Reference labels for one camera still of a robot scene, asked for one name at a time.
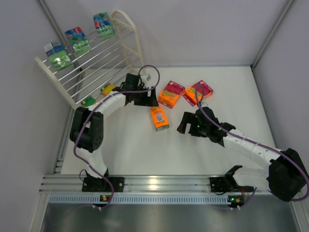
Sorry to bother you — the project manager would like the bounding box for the orange box barcode side up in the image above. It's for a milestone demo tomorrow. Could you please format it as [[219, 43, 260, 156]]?
[[100, 82, 115, 96]]

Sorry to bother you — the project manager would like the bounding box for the orange pink Scrub Mommy box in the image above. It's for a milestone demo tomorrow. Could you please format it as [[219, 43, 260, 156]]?
[[158, 81, 185, 109]]

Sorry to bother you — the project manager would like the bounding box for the orange green Sponge Daddy box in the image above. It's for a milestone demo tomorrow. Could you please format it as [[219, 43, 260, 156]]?
[[81, 96, 98, 108]]

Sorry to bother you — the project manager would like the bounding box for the blue green Vileda sponge pack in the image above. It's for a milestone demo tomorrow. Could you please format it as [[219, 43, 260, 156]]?
[[44, 40, 72, 71]]

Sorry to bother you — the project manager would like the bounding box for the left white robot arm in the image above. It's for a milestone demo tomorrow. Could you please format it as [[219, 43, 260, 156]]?
[[70, 73, 158, 188]]

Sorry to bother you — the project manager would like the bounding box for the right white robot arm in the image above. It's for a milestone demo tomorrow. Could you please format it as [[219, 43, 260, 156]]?
[[177, 107, 309, 202]]

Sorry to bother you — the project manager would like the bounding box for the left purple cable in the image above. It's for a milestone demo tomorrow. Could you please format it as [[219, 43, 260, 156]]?
[[73, 64, 161, 210]]

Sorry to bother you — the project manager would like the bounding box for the cream chrome wire shelf rack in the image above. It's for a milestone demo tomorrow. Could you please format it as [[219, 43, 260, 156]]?
[[35, 10, 144, 109]]

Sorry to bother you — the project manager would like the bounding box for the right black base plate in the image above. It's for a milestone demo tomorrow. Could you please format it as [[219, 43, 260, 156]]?
[[210, 177, 233, 195]]

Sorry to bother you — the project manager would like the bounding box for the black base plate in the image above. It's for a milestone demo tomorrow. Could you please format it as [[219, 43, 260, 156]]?
[[210, 177, 233, 195], [82, 176, 125, 192]]

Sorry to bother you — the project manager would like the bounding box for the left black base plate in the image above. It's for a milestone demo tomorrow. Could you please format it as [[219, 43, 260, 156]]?
[[82, 176, 125, 192]]

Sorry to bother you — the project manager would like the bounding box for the aluminium mounting rail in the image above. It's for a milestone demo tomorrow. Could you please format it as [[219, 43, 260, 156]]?
[[38, 174, 301, 205]]

